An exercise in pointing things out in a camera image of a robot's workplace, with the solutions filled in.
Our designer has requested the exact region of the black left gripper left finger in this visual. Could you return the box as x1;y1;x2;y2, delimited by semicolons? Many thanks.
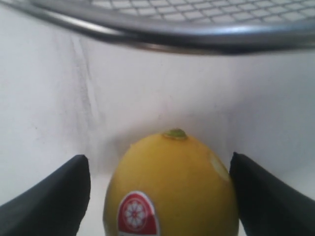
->
0;155;91;236

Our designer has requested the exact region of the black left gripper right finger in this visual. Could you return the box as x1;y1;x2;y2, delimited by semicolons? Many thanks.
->
229;152;315;236

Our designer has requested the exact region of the yellow lemon with red sticker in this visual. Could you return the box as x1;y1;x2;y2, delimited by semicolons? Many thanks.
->
103;128;239;236

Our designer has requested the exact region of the steel wire mesh basket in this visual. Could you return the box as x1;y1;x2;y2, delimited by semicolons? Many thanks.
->
1;0;315;55

